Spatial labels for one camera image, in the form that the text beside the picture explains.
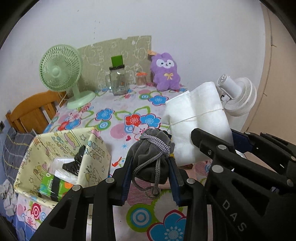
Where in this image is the beige door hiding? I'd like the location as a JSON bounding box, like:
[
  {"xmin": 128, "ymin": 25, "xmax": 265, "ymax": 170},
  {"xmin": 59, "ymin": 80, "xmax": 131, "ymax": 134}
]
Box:
[{"xmin": 238, "ymin": 2, "xmax": 296, "ymax": 149}]

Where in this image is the grey plaid pillow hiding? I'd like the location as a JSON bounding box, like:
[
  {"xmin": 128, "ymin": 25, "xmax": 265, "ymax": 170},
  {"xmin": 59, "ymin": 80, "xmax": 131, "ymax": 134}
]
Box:
[{"xmin": 1, "ymin": 128, "xmax": 35, "ymax": 183}]

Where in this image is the glass mug jar green lid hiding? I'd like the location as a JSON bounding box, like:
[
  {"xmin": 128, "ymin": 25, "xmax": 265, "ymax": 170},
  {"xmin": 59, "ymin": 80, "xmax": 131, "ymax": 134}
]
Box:
[{"xmin": 105, "ymin": 55, "xmax": 129, "ymax": 96}]

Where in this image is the yellow printed storage box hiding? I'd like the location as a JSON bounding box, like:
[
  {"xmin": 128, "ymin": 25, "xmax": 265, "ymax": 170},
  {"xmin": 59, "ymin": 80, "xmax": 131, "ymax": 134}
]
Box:
[{"xmin": 14, "ymin": 128, "xmax": 112, "ymax": 202}]

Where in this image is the green desk fan cable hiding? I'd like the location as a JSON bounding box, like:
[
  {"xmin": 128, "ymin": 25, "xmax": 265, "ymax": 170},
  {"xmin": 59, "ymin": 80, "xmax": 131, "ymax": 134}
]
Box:
[{"xmin": 58, "ymin": 91, "xmax": 70, "ymax": 108}]

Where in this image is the small clear jar orange lid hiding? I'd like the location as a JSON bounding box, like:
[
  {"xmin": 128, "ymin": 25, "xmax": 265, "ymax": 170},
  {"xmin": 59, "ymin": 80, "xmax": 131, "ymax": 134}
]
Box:
[{"xmin": 136, "ymin": 72, "xmax": 148, "ymax": 88}]

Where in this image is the green cartoon printed board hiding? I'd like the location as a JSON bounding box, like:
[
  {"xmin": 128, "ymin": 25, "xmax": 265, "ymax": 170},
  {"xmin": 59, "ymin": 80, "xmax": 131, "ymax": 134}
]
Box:
[{"xmin": 77, "ymin": 35, "xmax": 152, "ymax": 90}]

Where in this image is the black item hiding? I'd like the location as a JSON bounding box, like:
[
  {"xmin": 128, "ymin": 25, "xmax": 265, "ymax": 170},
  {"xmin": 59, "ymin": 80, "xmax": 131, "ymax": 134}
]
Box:
[{"xmin": 62, "ymin": 145, "xmax": 86, "ymax": 175}]

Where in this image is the purple plush bunny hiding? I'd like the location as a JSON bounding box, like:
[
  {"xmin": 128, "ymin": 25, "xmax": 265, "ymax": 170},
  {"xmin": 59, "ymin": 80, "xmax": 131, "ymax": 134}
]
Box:
[{"xmin": 148, "ymin": 50, "xmax": 181, "ymax": 91}]

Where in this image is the green tissue pack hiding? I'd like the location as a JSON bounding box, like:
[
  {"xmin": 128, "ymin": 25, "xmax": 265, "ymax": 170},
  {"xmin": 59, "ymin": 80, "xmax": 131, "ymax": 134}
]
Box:
[{"xmin": 38, "ymin": 173, "xmax": 74, "ymax": 202}]

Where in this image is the wooden headboard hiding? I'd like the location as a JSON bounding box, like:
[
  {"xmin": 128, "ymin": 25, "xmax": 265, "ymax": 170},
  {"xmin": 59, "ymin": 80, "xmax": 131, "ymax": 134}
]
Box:
[{"xmin": 6, "ymin": 90, "xmax": 67, "ymax": 134}]

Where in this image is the green desk fan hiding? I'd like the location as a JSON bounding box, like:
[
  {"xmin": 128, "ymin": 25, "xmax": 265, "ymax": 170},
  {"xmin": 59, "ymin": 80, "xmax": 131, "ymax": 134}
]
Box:
[{"xmin": 39, "ymin": 44, "xmax": 96, "ymax": 110}]

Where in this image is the white fabric bag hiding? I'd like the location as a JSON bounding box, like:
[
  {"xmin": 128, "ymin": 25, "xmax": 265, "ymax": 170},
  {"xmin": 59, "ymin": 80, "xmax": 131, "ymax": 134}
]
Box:
[{"xmin": 161, "ymin": 81, "xmax": 234, "ymax": 167}]

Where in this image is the white fan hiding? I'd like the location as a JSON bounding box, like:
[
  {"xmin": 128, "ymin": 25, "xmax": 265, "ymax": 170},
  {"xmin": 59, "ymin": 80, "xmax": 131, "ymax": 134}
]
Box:
[{"xmin": 217, "ymin": 74, "xmax": 258, "ymax": 117}]

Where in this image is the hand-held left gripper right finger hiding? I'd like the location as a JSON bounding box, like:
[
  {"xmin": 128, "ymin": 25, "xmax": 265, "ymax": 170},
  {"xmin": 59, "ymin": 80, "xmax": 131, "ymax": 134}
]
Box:
[{"xmin": 169, "ymin": 159, "xmax": 215, "ymax": 241}]

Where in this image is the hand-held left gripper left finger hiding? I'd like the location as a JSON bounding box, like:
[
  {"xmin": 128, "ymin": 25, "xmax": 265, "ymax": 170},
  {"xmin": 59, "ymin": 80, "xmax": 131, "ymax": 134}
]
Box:
[{"xmin": 30, "ymin": 155, "xmax": 135, "ymax": 241}]

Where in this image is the crumpled white cloth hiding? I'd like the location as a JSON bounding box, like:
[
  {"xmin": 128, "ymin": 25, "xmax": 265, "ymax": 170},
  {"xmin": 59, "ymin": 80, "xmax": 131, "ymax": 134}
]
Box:
[{"xmin": 0, "ymin": 181, "xmax": 18, "ymax": 216}]

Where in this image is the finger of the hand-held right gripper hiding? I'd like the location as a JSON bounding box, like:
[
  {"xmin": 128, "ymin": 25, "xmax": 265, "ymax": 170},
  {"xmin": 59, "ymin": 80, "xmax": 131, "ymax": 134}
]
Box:
[
  {"xmin": 191, "ymin": 128, "xmax": 244, "ymax": 168},
  {"xmin": 231, "ymin": 129, "xmax": 296, "ymax": 167}
]

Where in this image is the blue printed bed sheet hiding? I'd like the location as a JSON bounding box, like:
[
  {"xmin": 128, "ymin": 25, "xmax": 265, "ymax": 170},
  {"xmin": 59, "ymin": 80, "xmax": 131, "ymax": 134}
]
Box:
[{"xmin": 0, "ymin": 130, "xmax": 60, "ymax": 241}]

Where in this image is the grey drawstring pouch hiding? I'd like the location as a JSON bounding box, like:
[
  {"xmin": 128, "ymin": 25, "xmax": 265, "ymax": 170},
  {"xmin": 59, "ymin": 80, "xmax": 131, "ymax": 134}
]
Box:
[{"xmin": 129, "ymin": 128, "xmax": 176, "ymax": 199}]

